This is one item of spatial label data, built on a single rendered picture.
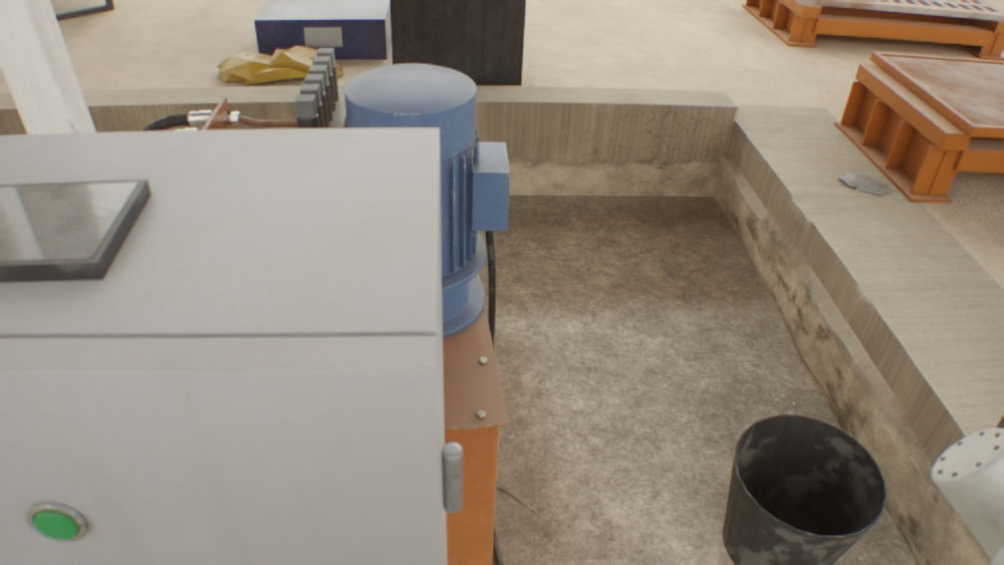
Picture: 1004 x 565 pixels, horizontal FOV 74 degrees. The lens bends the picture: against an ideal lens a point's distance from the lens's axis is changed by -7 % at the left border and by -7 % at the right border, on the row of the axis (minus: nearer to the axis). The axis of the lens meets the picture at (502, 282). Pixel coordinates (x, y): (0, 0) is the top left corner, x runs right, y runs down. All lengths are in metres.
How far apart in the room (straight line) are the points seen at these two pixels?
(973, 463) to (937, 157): 2.10
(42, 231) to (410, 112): 0.72
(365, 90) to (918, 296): 1.60
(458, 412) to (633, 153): 1.91
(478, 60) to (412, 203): 2.51
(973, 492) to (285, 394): 0.47
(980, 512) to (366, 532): 0.43
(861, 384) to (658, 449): 0.56
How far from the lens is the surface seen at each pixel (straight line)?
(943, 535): 1.88
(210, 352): 0.31
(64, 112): 1.02
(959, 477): 0.59
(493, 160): 1.18
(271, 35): 3.32
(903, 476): 1.95
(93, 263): 0.36
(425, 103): 1.06
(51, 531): 0.41
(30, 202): 0.43
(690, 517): 1.83
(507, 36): 2.85
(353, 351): 0.30
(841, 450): 1.79
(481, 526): 1.35
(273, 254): 0.36
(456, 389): 1.17
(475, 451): 1.18
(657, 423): 2.01
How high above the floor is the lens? 1.45
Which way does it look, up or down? 37 degrees down
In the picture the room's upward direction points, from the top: 3 degrees clockwise
